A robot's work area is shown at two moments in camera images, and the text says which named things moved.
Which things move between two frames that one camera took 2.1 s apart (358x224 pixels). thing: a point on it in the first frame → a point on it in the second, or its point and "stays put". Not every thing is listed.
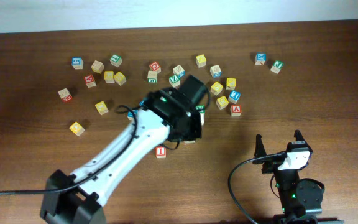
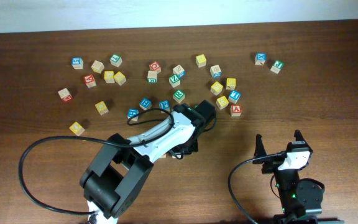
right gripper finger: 260,150 stays put
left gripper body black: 192,131 → 186,149
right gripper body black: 270,167 stays put
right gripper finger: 298,136 stays put
